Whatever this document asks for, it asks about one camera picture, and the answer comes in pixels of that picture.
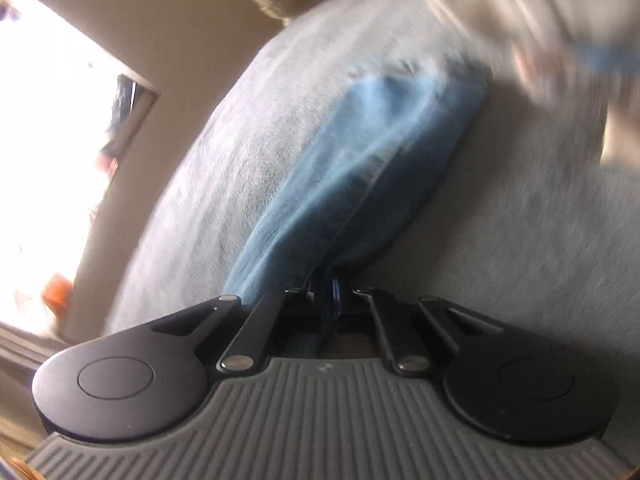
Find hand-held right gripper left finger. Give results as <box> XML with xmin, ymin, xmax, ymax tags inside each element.
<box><xmin>150</xmin><ymin>280</ymin><xmax>334</xmax><ymax>374</ymax></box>

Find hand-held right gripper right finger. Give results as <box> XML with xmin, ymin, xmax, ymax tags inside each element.
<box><xmin>333</xmin><ymin>272</ymin><xmax>503</xmax><ymax>376</ymax></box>

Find blue jeans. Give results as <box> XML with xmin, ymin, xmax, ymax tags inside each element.
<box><xmin>222</xmin><ymin>72</ymin><xmax>493</xmax><ymax>301</ymax></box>

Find grey bed blanket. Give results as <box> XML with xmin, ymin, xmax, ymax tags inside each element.
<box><xmin>105</xmin><ymin>0</ymin><xmax>640</xmax><ymax>346</ymax></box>

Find orange bag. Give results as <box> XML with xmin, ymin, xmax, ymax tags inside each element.
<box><xmin>42</xmin><ymin>272</ymin><xmax>73</xmax><ymax>312</ymax></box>

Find box with dark shoes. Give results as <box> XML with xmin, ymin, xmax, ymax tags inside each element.
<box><xmin>102</xmin><ymin>75</ymin><xmax>137</xmax><ymax>156</ymax></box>

